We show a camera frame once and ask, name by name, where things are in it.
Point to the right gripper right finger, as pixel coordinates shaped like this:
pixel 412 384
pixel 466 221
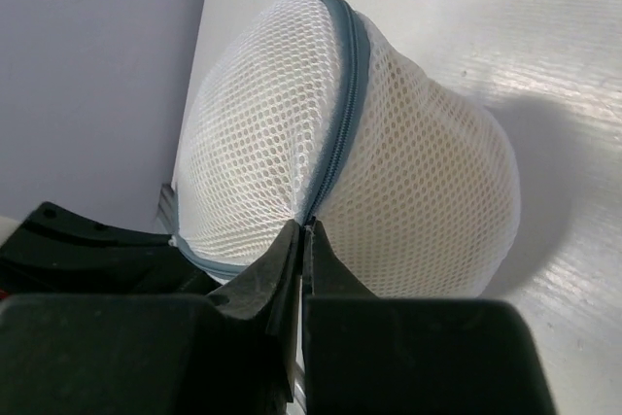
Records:
pixel 364 354

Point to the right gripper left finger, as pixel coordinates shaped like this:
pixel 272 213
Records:
pixel 231 351

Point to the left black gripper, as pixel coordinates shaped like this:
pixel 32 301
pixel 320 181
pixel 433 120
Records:
pixel 57 251

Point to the white mesh laundry bag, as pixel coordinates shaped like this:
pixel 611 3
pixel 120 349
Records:
pixel 312 115

